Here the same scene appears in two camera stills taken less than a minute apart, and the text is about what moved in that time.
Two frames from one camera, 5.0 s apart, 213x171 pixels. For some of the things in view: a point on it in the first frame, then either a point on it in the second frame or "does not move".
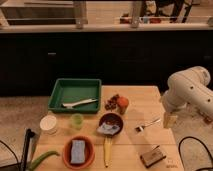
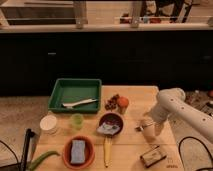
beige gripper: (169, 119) → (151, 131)
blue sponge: (78, 151) does not move
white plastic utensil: (80, 102) does not move
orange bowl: (89, 152) does not move
